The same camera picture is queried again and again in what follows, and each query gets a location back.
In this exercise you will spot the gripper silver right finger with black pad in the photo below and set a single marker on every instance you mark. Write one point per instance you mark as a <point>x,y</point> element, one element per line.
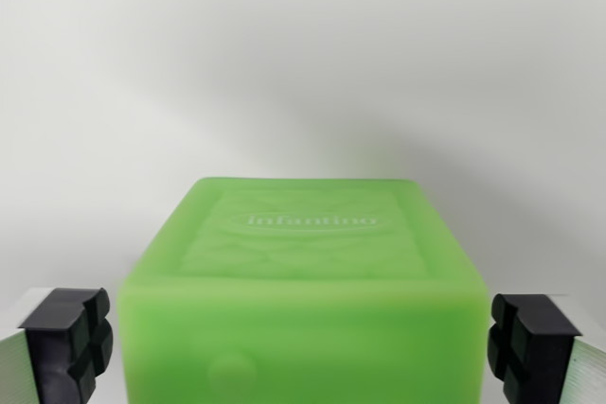
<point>544,352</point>

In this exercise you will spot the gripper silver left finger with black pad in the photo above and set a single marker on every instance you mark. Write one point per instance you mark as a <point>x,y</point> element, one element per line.
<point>57,352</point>

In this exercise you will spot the green soft toy cube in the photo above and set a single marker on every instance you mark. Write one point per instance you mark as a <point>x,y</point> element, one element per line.
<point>303,319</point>

